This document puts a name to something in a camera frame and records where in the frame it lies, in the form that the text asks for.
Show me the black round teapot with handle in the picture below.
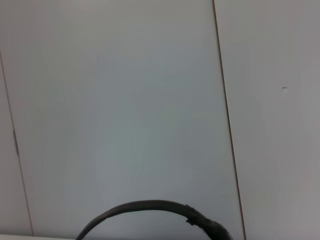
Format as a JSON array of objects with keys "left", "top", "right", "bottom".
[{"left": 74, "top": 199, "right": 235, "bottom": 240}]

